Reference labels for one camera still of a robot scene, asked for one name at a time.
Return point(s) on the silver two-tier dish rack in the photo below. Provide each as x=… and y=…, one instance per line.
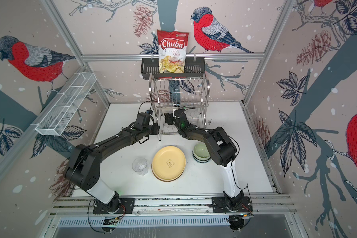
x=169, y=92

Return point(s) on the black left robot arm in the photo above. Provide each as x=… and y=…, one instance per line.
x=84, y=165

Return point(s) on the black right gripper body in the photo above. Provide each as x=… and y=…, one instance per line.
x=172, y=121

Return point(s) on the clear drinking glass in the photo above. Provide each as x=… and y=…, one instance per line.
x=140, y=166

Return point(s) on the aluminium frame corner post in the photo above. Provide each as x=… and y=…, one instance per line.
x=57, y=19

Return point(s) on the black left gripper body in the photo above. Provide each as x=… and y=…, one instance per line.
x=151, y=130

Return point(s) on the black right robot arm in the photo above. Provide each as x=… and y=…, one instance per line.
x=223, y=153

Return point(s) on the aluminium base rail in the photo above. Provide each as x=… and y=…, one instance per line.
x=158, y=211

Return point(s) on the light green bowl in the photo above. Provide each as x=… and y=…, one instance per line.
x=200, y=151

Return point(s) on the blue white patterned bowl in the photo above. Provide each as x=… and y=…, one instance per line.
x=201, y=160

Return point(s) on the black wall shelf basket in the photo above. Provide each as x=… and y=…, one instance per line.
x=168, y=66

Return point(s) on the red Chuba chips bag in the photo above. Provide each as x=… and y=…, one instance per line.
x=172, y=45

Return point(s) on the yellow plate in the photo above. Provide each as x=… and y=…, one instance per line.
x=168, y=163

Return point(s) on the white wire mesh basket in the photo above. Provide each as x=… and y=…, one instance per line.
x=68, y=102

